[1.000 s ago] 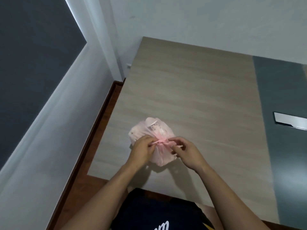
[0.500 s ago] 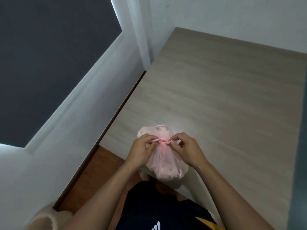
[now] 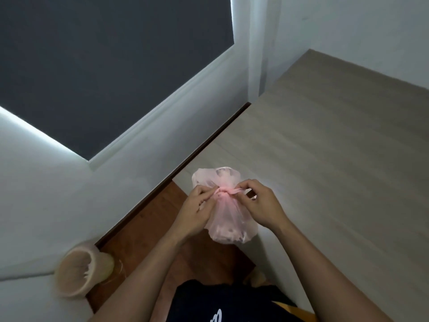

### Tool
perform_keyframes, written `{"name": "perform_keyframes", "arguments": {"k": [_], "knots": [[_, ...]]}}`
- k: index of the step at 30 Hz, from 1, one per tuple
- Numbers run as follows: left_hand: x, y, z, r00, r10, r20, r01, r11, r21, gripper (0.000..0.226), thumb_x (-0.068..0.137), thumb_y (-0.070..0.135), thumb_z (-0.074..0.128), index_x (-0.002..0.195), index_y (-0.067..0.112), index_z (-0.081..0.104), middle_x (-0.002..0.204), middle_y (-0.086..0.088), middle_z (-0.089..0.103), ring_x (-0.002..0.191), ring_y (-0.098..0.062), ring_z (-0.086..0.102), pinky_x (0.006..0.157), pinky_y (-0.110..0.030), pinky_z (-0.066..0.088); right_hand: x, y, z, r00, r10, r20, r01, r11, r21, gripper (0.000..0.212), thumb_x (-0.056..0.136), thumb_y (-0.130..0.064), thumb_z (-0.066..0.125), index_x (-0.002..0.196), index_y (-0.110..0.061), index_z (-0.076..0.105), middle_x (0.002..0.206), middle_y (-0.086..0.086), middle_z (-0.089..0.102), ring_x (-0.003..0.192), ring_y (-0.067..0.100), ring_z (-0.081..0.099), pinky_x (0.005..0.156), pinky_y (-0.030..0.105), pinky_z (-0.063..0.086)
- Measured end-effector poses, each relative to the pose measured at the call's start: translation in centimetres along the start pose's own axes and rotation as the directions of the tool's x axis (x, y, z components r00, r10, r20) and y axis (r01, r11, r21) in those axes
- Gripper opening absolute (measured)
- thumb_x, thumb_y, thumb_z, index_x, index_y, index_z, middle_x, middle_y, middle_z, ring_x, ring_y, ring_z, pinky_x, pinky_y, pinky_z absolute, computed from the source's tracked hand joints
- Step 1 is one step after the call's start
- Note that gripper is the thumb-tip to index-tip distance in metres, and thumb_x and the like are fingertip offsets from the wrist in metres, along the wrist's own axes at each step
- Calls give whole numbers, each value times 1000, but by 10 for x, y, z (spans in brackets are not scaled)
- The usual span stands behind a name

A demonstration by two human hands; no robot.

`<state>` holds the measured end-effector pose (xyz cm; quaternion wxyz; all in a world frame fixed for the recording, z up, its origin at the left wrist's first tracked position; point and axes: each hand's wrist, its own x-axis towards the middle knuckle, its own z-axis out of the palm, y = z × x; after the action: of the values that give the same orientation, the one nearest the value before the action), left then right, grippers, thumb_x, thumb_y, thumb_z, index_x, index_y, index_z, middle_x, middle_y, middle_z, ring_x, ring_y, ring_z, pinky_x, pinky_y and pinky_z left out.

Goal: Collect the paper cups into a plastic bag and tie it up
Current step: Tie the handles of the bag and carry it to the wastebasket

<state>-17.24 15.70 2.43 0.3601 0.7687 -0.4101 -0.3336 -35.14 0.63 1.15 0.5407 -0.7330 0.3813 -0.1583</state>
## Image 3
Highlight person's right hand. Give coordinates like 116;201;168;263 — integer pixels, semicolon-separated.
234;179;292;233

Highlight dark brown wooden baseboard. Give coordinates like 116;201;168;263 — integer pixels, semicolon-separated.
95;102;251;249

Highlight person's black clothes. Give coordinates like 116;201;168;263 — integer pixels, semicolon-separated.
166;279;317;322

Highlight person's right foot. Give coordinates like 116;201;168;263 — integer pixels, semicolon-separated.
243;267;269;288

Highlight person's left forearm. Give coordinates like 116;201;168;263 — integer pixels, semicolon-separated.
88;231;188;322

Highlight beige plastic wastebasket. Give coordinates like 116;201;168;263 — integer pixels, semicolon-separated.
55;240;115;298

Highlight pink plastic bag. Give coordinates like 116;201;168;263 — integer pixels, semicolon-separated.
191;166;259;245

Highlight person's left hand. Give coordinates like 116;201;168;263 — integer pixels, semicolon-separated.
167;185;223;247

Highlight person's right forearm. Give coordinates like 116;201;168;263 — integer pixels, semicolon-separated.
273;221;393;322

